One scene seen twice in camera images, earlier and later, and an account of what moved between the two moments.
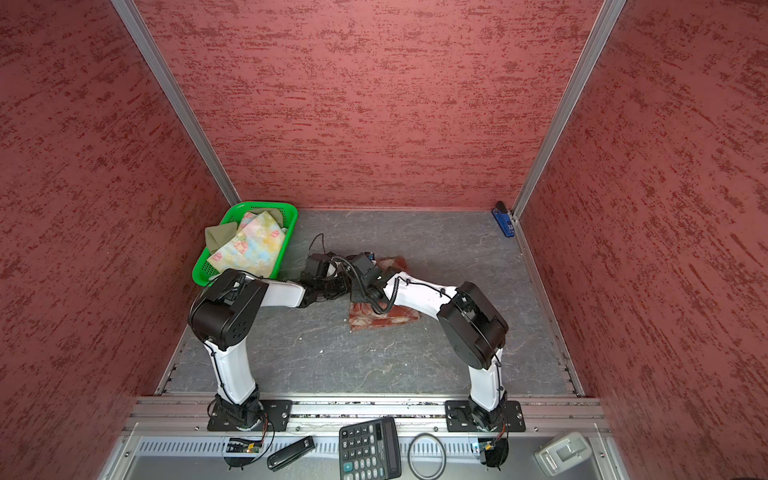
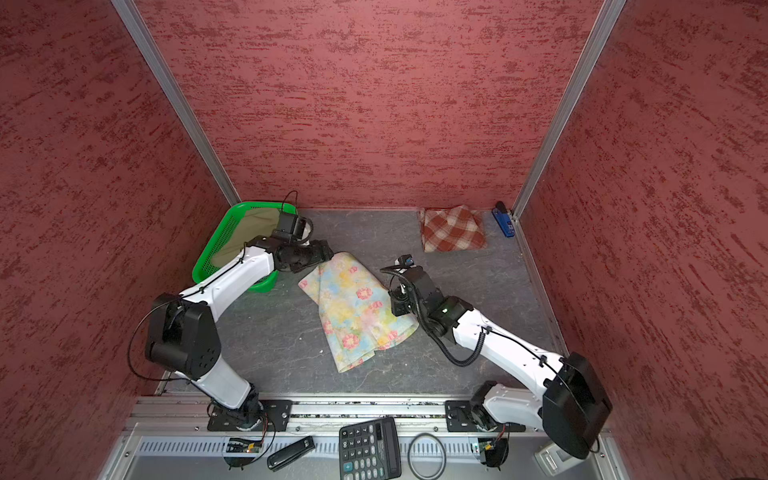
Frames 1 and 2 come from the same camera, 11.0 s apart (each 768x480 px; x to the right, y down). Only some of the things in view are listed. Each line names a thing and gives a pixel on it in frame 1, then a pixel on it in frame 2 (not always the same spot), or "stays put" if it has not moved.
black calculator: [369, 451] stays put
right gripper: [355, 294] -> [397, 296]
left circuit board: [240, 452] stays put
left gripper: [344, 288] -> [320, 255]
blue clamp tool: [503, 219] stays put
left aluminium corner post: [145, 43] stays put
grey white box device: [562, 451] stays put
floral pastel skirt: [255, 247] -> [356, 310]
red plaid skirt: [363, 315] -> [451, 229]
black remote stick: [290, 454] stays put
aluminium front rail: [190, 412] stays put
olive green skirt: [218, 235] -> [255, 222]
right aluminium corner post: [608, 18] stays put
